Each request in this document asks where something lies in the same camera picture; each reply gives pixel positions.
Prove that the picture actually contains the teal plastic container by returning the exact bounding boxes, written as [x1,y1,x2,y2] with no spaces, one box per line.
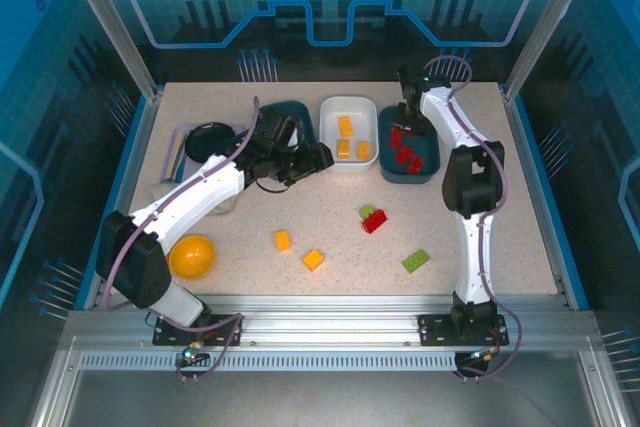
[257,100,318,148]
[378,105,441,185]

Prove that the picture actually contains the white plastic container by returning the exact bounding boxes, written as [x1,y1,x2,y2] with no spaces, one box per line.
[319,95,379,174]

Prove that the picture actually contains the long green lego brick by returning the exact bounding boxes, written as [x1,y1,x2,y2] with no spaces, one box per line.
[401,249,432,274]

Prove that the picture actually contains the lavender tray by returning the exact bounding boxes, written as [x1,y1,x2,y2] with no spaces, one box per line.
[159,122,247,184]

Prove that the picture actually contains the black bowl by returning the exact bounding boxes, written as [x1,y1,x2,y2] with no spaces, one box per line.
[184,120,239,164]

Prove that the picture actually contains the silver metal rod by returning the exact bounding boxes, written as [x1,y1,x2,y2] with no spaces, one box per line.
[159,129,190,185]

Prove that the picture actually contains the yellow bowl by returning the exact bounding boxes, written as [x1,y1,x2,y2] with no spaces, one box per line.
[168,234,218,281]

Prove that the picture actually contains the grey metal shelf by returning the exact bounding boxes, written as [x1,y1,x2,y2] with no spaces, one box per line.
[29,336,626,427]

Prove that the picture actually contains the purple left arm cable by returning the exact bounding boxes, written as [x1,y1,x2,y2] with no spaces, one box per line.
[103,95,261,386]

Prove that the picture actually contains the aluminium side rail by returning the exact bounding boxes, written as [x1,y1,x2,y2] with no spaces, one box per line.
[82,91,164,311]
[502,89,576,311]

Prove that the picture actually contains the aluminium mounting rail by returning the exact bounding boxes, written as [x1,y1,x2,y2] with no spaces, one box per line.
[64,294,599,354]

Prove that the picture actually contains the aluminium frame post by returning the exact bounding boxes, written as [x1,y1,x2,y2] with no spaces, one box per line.
[55,0,164,101]
[502,0,597,101]

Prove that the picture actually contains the slotted grey cable duct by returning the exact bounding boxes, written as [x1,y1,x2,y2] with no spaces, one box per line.
[78,352,459,373]

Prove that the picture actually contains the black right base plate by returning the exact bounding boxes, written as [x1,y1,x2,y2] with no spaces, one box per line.
[417,313,510,347]

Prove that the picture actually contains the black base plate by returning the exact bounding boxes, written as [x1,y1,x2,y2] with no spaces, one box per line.
[417,313,510,347]
[152,313,245,348]

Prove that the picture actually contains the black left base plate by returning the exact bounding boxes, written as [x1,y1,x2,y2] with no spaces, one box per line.
[152,313,245,348]

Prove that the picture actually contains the cable connector with led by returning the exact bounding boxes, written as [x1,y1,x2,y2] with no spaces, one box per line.
[467,346,501,364]
[179,341,211,366]

